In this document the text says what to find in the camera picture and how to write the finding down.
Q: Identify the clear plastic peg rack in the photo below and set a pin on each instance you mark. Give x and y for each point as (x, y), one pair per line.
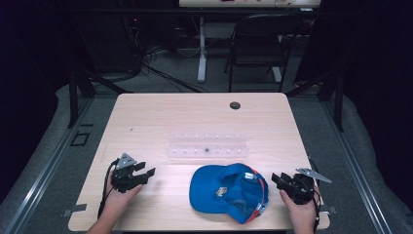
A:
(207, 150)

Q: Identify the blue baseball cap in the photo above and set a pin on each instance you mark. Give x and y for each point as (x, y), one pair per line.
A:
(212, 191)

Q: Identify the grey table bracket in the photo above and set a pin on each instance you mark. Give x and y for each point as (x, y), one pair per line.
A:
(74, 209)
(329, 210)

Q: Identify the person's left hand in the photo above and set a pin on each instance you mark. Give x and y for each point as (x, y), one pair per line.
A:
(117, 201)

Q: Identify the white background desk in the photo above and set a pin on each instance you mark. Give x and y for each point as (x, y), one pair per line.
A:
(202, 52)

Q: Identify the black folding chair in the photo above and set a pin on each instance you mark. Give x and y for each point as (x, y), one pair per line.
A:
(259, 35)

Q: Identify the black metal stand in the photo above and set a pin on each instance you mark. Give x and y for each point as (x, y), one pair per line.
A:
(74, 97)
(338, 104)

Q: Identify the dark round table grommet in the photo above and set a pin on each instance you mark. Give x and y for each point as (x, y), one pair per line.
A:
(235, 105)

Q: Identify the person's right hand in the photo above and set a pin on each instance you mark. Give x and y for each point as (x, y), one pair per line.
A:
(303, 213)

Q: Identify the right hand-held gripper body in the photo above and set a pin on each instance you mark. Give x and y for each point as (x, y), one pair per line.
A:
(300, 190)

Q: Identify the aluminium floor rail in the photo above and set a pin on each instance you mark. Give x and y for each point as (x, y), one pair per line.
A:
(42, 169)
(354, 169)

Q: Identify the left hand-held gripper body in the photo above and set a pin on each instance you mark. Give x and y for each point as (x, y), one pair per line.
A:
(125, 177)

